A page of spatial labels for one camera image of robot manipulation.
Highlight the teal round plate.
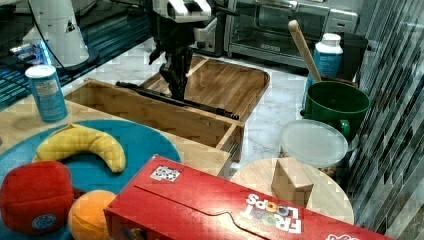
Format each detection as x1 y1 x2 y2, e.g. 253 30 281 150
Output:
0 119 182 240

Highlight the silver toaster oven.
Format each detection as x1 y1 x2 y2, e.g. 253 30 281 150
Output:
224 0 361 68

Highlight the wooden drawer with black handle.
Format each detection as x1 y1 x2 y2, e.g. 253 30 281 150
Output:
65 79 243 162

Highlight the wooden drawer cabinet box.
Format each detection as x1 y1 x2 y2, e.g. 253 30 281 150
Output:
0 96 231 176

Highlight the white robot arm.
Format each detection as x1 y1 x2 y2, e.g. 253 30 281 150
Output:
144 0 238 100

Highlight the orange plush fruit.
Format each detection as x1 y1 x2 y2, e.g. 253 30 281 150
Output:
68 190 116 240

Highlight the green plastic cup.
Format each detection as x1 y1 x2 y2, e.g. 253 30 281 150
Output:
300 81 370 142

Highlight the plastic jar with grains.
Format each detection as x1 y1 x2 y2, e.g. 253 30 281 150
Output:
280 119 348 177

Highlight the white blue bottle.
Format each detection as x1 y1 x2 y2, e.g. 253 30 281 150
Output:
302 32 344 108

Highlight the yellow plush banana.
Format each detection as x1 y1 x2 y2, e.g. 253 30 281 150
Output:
33 124 126 173

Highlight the dark grey toaster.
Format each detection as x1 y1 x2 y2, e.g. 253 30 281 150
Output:
192 16 225 57

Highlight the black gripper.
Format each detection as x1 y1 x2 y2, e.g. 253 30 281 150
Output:
149 14 194 100

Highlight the red Froot Loops box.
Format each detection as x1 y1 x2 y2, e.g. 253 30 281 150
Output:
105 155 393 240

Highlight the red plush apple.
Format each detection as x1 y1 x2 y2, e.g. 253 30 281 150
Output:
1 161 74 235

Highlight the blue salt shaker can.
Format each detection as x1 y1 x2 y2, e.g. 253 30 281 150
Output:
25 65 67 123

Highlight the black power cable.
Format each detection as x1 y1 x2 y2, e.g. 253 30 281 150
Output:
27 0 73 73

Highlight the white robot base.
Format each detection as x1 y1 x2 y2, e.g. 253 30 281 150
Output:
9 0 99 71

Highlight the wooden cutting board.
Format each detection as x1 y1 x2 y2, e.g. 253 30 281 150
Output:
138 54 271 123

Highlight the wooden spoon handle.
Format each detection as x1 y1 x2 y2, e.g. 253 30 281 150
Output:
288 20 322 83

